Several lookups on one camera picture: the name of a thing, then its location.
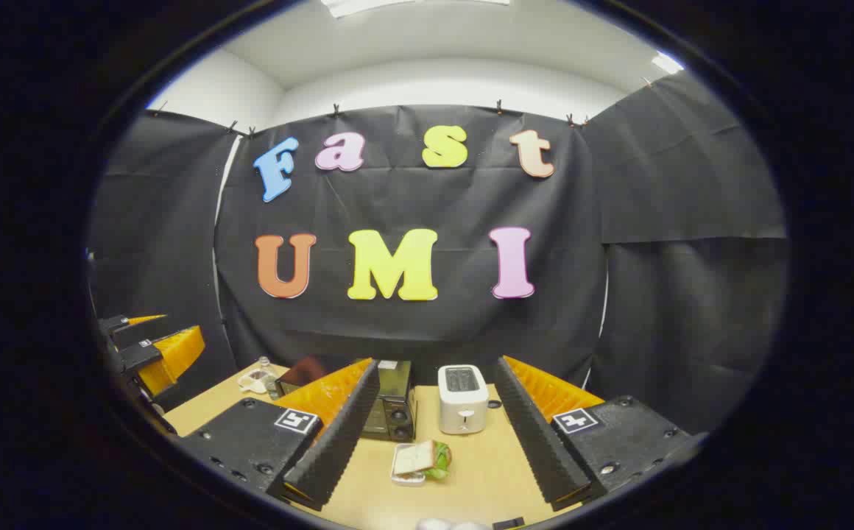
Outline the sandwich with lettuce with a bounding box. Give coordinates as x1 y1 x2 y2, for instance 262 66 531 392
395 440 453 483

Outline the black backdrop cloth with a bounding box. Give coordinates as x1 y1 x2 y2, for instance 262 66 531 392
88 70 792 435

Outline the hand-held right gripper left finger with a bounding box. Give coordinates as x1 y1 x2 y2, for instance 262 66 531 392
175 358 381 512

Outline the white divided plate of beans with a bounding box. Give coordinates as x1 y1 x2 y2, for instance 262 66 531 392
238 370 277 395

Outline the white rectangular tray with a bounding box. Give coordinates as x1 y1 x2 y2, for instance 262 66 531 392
390 444 428 487

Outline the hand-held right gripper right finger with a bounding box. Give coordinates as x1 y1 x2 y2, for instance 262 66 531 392
493 356 709 512

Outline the clear plastic water bottle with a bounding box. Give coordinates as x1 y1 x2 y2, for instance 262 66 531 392
258 357 281 400

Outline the black electric oven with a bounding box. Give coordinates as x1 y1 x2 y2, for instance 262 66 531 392
276 357 418 442

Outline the white toaster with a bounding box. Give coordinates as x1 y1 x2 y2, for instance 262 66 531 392
438 364 490 435

